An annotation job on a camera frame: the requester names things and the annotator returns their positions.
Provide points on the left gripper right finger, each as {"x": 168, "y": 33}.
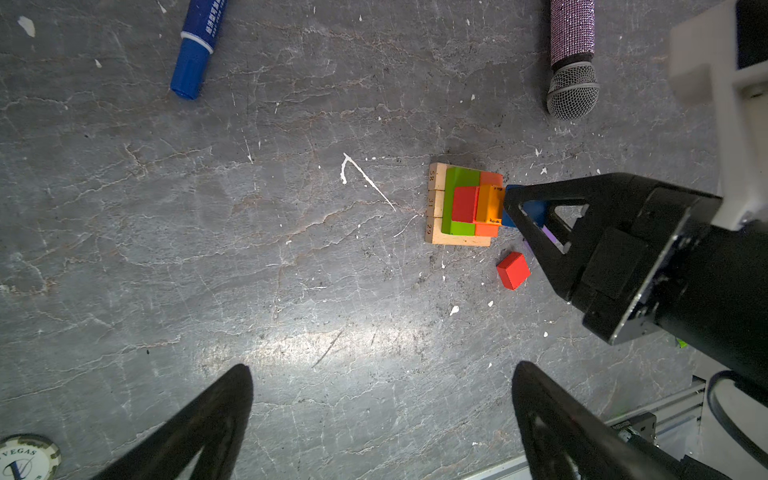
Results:
{"x": 562, "y": 439}

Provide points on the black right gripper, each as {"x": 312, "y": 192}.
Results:
{"x": 620, "y": 238}

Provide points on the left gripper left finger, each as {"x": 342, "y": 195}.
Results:
{"x": 209, "y": 430}

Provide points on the purple cube block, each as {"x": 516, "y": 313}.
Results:
{"x": 542, "y": 241}

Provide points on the blue cube block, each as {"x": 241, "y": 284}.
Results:
{"x": 535, "y": 210}

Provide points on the red cube block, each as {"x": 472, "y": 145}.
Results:
{"x": 513, "y": 270}

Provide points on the orange yellow block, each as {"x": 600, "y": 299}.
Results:
{"x": 490, "y": 203}

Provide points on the orange-red long block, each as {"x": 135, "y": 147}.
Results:
{"x": 489, "y": 230}

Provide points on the red long block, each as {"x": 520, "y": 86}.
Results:
{"x": 465, "y": 203}

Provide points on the green block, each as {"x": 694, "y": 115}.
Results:
{"x": 455, "y": 177}

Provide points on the natural wood block 29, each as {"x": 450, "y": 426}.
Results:
{"x": 434, "y": 235}

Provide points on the natural wood block 31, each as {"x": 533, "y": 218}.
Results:
{"x": 435, "y": 203}

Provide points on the natural wood block 58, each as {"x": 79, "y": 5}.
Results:
{"x": 437, "y": 176}

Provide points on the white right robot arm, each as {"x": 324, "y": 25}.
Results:
{"x": 713, "y": 295}

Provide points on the purple glitter microphone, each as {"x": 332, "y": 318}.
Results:
{"x": 574, "y": 89}

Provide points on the blue white marker pen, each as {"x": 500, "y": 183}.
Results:
{"x": 199, "y": 37}

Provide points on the aluminium mounting rail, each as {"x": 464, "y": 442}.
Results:
{"x": 664, "y": 428}

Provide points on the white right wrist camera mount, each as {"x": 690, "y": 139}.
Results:
{"x": 720, "y": 57}

